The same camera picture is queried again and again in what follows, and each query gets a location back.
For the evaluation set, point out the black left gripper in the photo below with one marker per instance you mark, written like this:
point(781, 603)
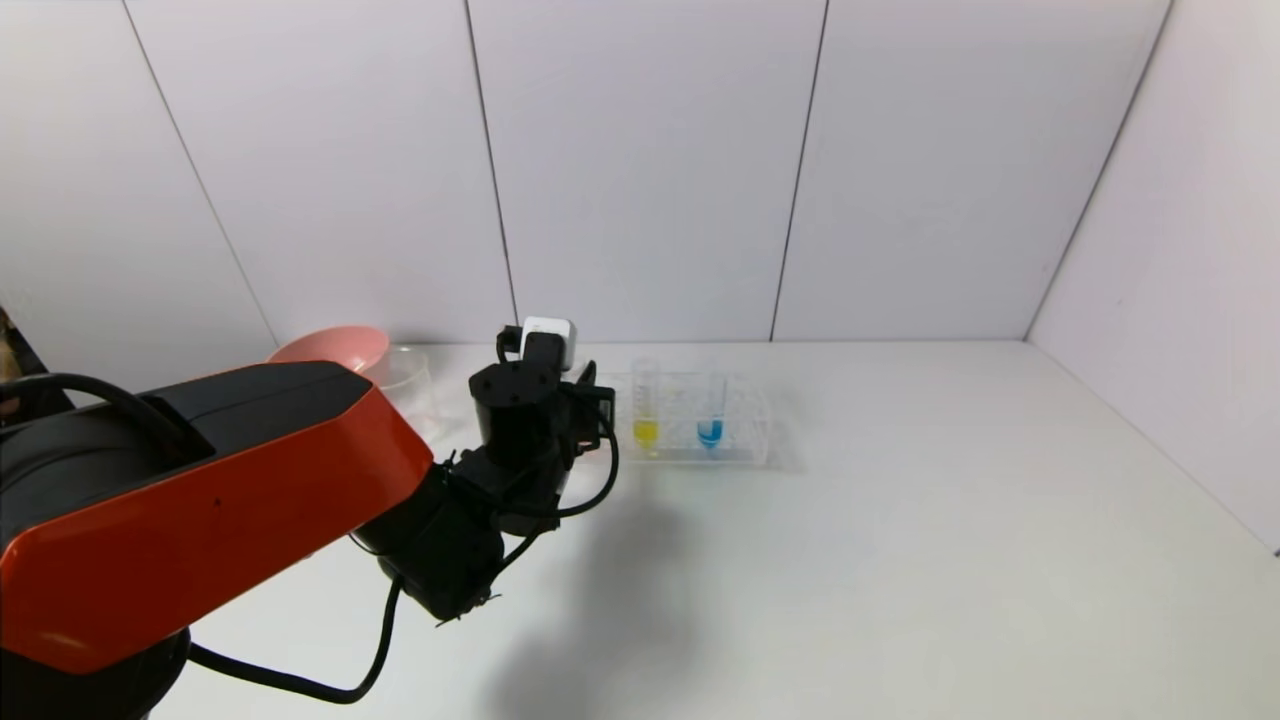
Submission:
point(585, 415)

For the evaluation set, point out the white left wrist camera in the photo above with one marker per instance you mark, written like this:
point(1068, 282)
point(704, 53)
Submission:
point(552, 332)

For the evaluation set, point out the clear plastic beaker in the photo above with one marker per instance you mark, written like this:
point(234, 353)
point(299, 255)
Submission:
point(415, 385)

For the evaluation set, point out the pink bowl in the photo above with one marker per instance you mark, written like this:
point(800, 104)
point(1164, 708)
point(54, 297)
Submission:
point(335, 345)

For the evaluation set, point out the dark equipment beside table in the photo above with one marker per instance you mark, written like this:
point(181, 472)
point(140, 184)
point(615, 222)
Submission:
point(30, 385)

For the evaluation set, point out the test tube with yellow pigment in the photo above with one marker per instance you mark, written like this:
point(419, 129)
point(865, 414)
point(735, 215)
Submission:
point(647, 431)

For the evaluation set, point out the test tube with blue pigment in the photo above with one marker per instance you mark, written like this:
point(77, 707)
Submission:
point(711, 431)

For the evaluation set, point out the black and orange left arm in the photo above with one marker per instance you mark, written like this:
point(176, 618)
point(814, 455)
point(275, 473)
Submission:
point(200, 500)

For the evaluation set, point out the clear acrylic test tube rack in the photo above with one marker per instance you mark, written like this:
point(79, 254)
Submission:
point(745, 440)

